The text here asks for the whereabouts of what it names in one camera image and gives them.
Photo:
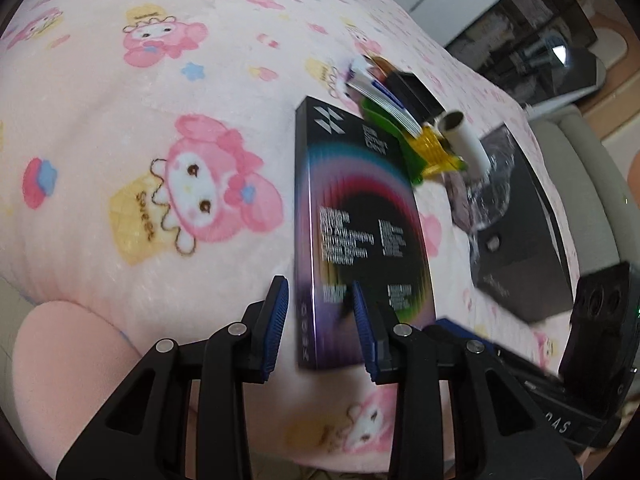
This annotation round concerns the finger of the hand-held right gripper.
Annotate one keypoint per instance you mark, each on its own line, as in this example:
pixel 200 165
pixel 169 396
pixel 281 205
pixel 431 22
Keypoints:
pixel 457 329

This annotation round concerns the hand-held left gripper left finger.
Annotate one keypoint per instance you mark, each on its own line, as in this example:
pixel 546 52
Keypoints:
pixel 278 305

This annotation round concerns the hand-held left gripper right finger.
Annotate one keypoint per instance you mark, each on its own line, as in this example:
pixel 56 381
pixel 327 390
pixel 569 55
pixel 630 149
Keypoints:
pixel 361 325

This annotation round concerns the black box with colourful print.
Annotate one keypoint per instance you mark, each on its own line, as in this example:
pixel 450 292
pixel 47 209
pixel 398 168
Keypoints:
pixel 360 230

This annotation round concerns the black box in clear wrap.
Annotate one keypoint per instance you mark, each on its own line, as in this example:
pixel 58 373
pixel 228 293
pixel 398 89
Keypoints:
pixel 525 250

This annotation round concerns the grey padded chair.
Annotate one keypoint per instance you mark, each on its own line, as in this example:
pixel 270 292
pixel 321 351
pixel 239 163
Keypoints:
pixel 575 185

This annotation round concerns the yellow translucent plastic piece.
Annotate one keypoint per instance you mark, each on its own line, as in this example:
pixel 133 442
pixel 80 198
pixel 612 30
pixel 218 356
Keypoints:
pixel 434 147

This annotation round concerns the white paper tube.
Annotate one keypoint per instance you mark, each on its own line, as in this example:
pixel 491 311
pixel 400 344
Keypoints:
pixel 467 142

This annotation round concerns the green plastic clip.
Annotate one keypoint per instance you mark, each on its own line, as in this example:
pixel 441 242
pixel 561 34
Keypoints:
pixel 387 125

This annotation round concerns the pink printed blanket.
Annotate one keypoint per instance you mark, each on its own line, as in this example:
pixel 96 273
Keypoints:
pixel 150 135

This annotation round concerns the pink cushion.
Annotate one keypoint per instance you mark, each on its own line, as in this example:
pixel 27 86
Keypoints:
pixel 65 370

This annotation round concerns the white and blue card pack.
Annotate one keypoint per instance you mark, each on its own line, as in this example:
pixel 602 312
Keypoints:
pixel 375 92

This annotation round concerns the small black box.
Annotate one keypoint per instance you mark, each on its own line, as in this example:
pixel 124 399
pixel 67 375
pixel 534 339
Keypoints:
pixel 415 92

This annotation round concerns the black glossy cabinet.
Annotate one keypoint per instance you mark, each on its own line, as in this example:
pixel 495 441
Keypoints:
pixel 530 30

